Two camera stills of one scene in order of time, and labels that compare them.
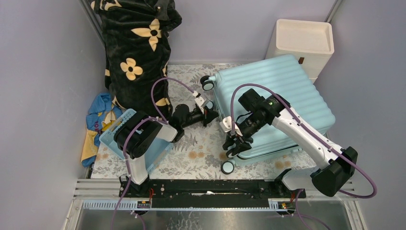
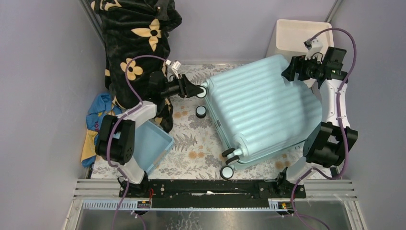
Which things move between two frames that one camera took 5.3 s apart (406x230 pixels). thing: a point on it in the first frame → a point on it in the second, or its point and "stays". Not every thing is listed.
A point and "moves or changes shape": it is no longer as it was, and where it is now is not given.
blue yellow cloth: (102, 114) stays
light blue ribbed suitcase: (285, 76) moves or changes shape
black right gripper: (240, 147) → (297, 63)
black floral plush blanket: (136, 34) stays
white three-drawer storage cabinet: (312, 42) stays
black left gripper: (205, 116) → (183, 86)
